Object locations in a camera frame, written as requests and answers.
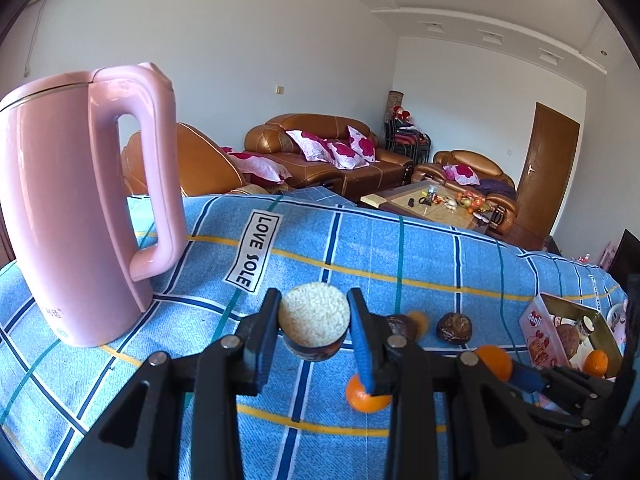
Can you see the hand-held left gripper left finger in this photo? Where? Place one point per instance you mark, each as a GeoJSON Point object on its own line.
{"type": "Point", "coordinates": [269, 327]}

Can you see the large purple round fruit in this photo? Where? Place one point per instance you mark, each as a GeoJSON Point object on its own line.
{"type": "Point", "coordinates": [567, 342]}

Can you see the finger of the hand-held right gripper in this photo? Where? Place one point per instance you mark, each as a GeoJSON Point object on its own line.
{"type": "Point", "coordinates": [555, 412]}
{"type": "Point", "coordinates": [527, 377]}

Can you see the white and magenta floral cushion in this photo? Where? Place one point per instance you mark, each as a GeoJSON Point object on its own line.
{"type": "Point", "coordinates": [347, 155]}
{"type": "Point", "coordinates": [462, 174]}
{"type": "Point", "coordinates": [364, 145]}
{"type": "Point", "coordinates": [255, 165]}
{"type": "Point", "coordinates": [310, 146]}

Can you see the small brown round fruit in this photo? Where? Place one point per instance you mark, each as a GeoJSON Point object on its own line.
{"type": "Point", "coordinates": [422, 321]}

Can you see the wooden coffee table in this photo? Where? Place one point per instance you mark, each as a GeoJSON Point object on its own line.
{"type": "Point", "coordinates": [400, 202]}

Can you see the brown leather sofa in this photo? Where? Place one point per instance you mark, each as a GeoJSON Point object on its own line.
{"type": "Point", "coordinates": [300, 160]}

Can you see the brown wooden door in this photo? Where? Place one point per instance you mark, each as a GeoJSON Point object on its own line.
{"type": "Point", "coordinates": [545, 170]}

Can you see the cut fruit with white flesh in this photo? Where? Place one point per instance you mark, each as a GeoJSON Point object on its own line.
{"type": "Point", "coordinates": [314, 315]}
{"type": "Point", "coordinates": [586, 327]}

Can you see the purple blanket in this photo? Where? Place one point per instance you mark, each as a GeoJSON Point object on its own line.
{"type": "Point", "coordinates": [495, 189]}

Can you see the blue plaid tablecloth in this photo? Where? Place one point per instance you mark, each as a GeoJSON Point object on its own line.
{"type": "Point", "coordinates": [350, 240]}

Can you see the tall woven tube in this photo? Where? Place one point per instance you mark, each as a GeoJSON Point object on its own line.
{"type": "Point", "coordinates": [395, 100]}

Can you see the red plush toy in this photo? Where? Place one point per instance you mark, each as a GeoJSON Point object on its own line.
{"type": "Point", "coordinates": [402, 115]}

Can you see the black television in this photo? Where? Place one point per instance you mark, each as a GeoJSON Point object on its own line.
{"type": "Point", "coordinates": [627, 255]}

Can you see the stack of black chairs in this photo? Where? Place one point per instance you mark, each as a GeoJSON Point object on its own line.
{"type": "Point", "coordinates": [405, 142]}

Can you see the white wall conduit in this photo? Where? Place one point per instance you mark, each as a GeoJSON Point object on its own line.
{"type": "Point", "coordinates": [35, 35]}

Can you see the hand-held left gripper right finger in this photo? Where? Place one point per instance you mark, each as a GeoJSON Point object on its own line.
{"type": "Point", "coordinates": [362, 347]}

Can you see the pink box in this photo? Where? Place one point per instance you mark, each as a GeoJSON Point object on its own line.
{"type": "Point", "coordinates": [607, 254]}

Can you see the brown leather armchair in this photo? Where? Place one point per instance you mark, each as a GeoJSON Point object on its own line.
{"type": "Point", "coordinates": [210, 170]}
{"type": "Point", "coordinates": [470, 157]}

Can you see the wrinkled purple passion fruit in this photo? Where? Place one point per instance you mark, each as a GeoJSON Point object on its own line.
{"type": "Point", "coordinates": [399, 327]}
{"type": "Point", "coordinates": [454, 330]}

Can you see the orange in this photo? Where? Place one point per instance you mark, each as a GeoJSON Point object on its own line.
{"type": "Point", "coordinates": [367, 402]}
{"type": "Point", "coordinates": [492, 360]}
{"type": "Point", "coordinates": [596, 362]}

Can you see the pink biscuit tin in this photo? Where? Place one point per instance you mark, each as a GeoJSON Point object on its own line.
{"type": "Point", "coordinates": [537, 340]}

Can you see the pink cartoon cat cup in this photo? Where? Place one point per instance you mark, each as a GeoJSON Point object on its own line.
{"type": "Point", "coordinates": [617, 317]}

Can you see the pink electric kettle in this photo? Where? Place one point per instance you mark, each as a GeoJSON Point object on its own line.
{"type": "Point", "coordinates": [60, 210]}

